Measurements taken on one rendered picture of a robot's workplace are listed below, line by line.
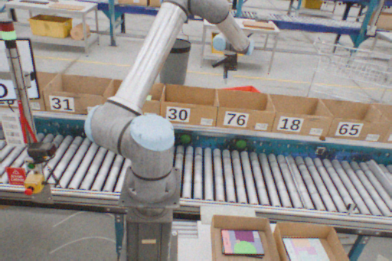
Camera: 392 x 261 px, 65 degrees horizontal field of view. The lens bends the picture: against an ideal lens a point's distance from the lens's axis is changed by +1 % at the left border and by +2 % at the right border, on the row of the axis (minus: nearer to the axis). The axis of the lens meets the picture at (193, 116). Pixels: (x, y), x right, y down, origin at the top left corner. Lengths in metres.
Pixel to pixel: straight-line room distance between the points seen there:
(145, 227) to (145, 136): 0.41
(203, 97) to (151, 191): 1.35
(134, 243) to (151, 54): 0.74
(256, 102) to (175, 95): 0.63
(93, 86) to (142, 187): 1.46
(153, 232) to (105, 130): 0.45
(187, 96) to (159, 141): 1.37
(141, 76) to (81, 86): 1.36
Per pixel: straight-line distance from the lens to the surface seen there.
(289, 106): 2.47
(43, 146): 1.63
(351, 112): 2.67
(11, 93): 1.71
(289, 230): 1.70
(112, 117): 1.11
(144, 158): 1.03
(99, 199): 1.82
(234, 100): 2.37
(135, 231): 1.28
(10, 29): 1.46
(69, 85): 2.51
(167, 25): 1.23
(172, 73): 4.62
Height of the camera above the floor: 2.02
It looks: 30 degrees down
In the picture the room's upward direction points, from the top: 6 degrees clockwise
